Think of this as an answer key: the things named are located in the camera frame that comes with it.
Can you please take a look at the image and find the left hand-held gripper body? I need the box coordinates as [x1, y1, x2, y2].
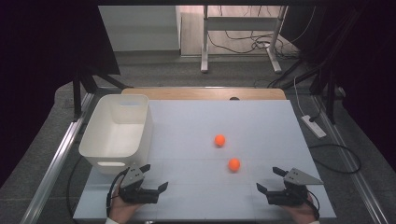
[118, 163, 161, 205]

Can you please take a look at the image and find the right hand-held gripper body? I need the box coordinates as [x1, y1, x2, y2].
[265, 167, 325, 207]

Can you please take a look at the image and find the white plastic bin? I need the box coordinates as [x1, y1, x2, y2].
[78, 93, 154, 175]

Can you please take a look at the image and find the orange ball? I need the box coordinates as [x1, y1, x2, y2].
[214, 133, 227, 148]
[227, 158, 242, 173]

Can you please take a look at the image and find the person's right hand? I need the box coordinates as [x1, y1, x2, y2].
[279, 194, 320, 224]

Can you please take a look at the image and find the person's left hand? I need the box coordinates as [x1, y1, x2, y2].
[108, 188, 144, 224]

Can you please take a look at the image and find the white power strip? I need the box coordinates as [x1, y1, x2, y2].
[301, 114, 328, 139]

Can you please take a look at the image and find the black metal stand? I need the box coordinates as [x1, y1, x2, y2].
[309, 68, 340, 125]

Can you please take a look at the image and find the wooden table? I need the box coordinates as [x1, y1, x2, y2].
[120, 88, 287, 101]

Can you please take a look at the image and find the black tripod stand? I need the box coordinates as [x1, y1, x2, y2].
[72, 68, 134, 122]

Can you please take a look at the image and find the black curtain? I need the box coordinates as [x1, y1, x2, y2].
[0, 0, 121, 188]
[281, 0, 396, 173]

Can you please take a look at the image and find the white cabinet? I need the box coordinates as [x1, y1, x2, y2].
[98, 5, 182, 52]

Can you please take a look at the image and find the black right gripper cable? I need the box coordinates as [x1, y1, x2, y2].
[306, 189, 321, 220]

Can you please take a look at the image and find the aluminium floor rail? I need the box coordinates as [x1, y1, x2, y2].
[20, 92, 95, 224]
[312, 94, 390, 224]

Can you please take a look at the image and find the thin white cable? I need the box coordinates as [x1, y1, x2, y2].
[293, 84, 305, 118]

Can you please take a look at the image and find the black looped floor cable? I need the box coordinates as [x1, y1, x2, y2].
[307, 143, 362, 175]

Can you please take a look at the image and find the tangle of floor cables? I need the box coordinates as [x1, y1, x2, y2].
[207, 31, 301, 60]

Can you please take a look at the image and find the white desk frame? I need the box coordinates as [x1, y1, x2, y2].
[200, 5, 289, 75]

